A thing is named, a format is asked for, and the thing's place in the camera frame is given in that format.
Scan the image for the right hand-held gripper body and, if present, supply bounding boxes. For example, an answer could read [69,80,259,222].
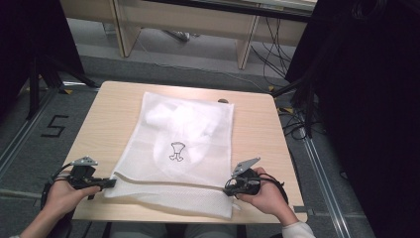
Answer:
[227,157,263,196]

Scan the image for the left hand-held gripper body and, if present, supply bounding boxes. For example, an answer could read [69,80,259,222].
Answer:
[67,156,104,191]

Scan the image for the white mesh laundry bag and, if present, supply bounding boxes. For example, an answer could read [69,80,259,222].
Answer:
[104,91,242,220]

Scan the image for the person's right hand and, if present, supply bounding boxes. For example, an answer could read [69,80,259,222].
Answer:
[237,167,292,223]

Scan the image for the person's left hand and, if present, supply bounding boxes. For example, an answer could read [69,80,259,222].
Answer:
[44,179,102,218]

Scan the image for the person's grey trousers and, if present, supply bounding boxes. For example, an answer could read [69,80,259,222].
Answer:
[108,222,285,238]

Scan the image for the white garment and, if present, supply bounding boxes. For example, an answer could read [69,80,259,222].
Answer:
[145,100,230,179]

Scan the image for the black metal stand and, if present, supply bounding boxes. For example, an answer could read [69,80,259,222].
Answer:
[25,54,100,121]
[271,73,319,139]

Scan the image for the black curtain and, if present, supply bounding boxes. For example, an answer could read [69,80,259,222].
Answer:
[284,0,420,238]
[0,0,85,115]

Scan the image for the grey power strip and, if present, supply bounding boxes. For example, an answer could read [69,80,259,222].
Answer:
[162,29,191,43]

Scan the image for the light wooden desk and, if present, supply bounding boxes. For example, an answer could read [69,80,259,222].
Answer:
[58,0,319,70]

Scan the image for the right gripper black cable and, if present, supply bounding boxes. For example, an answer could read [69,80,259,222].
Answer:
[260,173,290,205]

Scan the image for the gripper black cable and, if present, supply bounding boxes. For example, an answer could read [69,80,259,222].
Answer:
[40,162,74,210]
[260,173,290,205]

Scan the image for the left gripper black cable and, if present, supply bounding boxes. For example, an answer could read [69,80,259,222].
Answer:
[40,162,74,210]

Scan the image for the metal floor rail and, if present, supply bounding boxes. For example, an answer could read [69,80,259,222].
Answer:
[0,88,57,178]
[297,128,352,238]

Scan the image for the black floor cables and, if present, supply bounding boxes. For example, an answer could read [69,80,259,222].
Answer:
[277,104,313,141]

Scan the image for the hanging black cables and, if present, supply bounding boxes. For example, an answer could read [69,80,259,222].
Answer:
[250,16,295,80]

